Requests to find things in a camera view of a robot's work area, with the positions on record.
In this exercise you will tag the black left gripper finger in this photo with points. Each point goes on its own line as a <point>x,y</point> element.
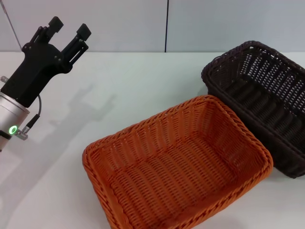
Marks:
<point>43,35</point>
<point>76,46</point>

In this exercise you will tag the orange woven plastic basket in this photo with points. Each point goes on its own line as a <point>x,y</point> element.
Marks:
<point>178,167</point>

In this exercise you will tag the dark brown woven plastic basket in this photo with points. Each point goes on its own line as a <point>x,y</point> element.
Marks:
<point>267,112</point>

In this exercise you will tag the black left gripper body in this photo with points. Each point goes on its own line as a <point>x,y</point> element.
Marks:
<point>33,69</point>

